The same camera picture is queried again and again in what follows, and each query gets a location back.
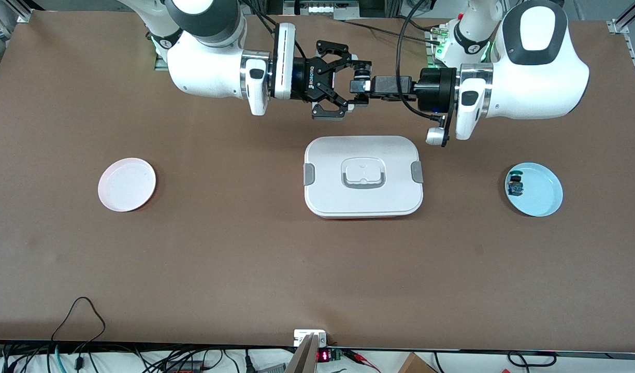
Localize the orange push-button switch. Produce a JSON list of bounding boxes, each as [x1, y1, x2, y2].
[[351, 68, 372, 103]]

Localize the white lunch box grey latches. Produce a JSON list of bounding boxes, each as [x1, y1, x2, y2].
[[303, 135, 424, 219]]

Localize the brown cardboard box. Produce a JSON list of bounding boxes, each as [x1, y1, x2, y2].
[[398, 352, 438, 373]]

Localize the white power strip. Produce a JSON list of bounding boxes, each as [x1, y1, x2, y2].
[[284, 0, 360, 16]]

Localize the light blue round plate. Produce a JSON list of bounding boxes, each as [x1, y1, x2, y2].
[[504, 162, 564, 217]]

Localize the white round plate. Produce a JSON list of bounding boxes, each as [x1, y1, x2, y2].
[[98, 157, 157, 213]]

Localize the red clip lead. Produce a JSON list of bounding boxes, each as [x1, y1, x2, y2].
[[343, 350, 383, 371]]

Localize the long black table cable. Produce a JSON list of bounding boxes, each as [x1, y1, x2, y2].
[[341, 20, 442, 45]]

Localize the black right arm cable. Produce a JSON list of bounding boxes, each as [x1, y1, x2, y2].
[[240, 0, 308, 59]]

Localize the short black table cable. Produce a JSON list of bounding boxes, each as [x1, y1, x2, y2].
[[403, 16, 443, 37]]

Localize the aluminium frame rail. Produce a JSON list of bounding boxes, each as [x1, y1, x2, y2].
[[15, 0, 38, 24], [607, 0, 635, 104]]

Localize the white metal bracket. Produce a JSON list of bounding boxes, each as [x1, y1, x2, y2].
[[294, 329, 327, 347]]

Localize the grey mounting post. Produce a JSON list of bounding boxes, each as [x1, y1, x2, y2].
[[285, 334, 319, 373]]

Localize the looped black cable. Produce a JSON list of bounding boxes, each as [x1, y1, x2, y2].
[[51, 296, 107, 358]]

